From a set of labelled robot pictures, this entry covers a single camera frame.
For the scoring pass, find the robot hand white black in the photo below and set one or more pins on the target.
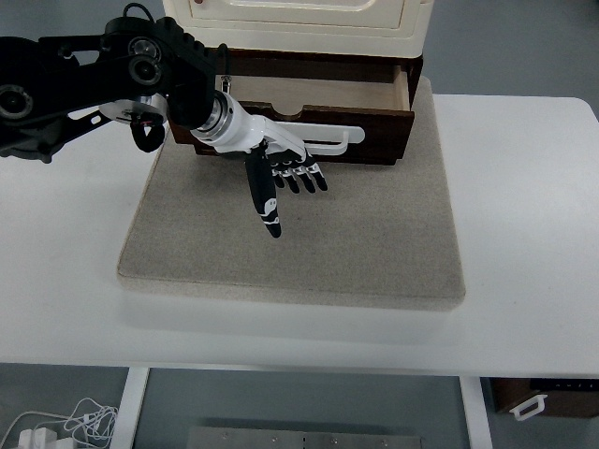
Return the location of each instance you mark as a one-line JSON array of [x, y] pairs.
[[243, 131]]

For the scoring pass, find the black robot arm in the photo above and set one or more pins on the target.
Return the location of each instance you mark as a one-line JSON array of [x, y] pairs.
[[93, 70]]

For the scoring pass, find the cream upper cabinet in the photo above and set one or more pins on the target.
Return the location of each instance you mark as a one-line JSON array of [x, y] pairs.
[[299, 33]]

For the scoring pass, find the beige fabric mat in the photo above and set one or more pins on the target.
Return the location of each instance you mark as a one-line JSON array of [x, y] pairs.
[[290, 243]]

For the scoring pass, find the white table leg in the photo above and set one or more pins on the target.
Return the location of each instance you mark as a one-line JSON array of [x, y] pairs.
[[131, 411], [475, 416]]

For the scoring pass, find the grey metal plate with screws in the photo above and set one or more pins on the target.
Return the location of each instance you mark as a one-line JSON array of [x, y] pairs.
[[304, 439]]

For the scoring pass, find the white charger plug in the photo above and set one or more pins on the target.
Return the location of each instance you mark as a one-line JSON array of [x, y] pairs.
[[35, 438]]

